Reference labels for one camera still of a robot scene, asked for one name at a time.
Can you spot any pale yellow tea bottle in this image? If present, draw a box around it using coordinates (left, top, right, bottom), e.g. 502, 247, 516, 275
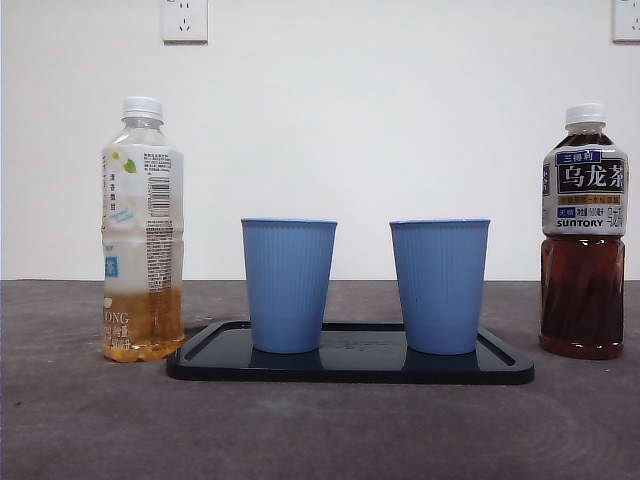
101, 95, 186, 363

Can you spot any dark oolong tea bottle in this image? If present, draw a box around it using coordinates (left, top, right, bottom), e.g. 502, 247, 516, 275
538, 102, 630, 361

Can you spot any blue ribbed plastic cup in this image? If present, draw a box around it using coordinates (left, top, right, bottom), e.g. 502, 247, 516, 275
240, 217, 339, 355
388, 216, 492, 356

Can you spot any dark navy rectangular tray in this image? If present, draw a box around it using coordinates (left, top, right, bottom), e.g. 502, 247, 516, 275
165, 320, 536, 386

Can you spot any white wall socket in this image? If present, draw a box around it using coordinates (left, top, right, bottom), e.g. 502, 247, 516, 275
613, 0, 640, 44
161, 0, 209, 44

